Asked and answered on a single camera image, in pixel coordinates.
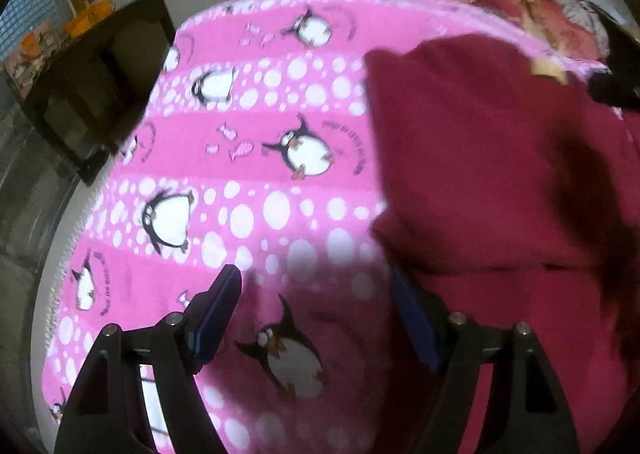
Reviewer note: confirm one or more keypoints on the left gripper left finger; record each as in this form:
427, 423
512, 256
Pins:
105, 412

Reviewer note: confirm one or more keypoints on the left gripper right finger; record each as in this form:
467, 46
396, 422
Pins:
495, 381

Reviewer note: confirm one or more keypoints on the maroon shirt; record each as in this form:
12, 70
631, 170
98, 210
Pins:
515, 197

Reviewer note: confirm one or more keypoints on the pink penguin blanket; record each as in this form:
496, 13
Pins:
257, 150

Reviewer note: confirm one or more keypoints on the dark wooden side table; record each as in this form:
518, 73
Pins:
103, 78

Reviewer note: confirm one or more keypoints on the orange bowl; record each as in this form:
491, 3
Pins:
89, 18

